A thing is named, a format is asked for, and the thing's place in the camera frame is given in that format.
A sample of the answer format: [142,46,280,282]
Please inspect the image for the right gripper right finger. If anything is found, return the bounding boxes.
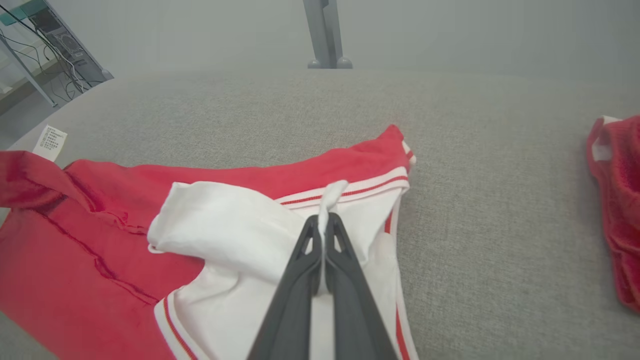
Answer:
[324,212,399,360]

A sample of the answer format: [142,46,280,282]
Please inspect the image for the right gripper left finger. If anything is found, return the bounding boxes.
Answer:
[247,215,326,360]

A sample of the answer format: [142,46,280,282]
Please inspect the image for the red Bulls basketball jersey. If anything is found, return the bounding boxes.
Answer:
[0,124,417,360]

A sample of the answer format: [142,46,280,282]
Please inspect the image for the red shorts with white stripe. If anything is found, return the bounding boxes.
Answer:
[586,114,640,314]

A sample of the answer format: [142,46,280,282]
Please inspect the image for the grey fabric sofa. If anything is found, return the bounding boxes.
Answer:
[0,67,640,360]

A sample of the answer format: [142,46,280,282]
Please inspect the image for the grey computer tower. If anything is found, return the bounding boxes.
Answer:
[27,0,114,86]

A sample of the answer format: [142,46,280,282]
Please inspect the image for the teal topped desk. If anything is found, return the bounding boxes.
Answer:
[0,0,58,108]

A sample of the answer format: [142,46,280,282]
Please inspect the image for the grey metal partition post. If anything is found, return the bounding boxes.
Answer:
[302,0,354,70]

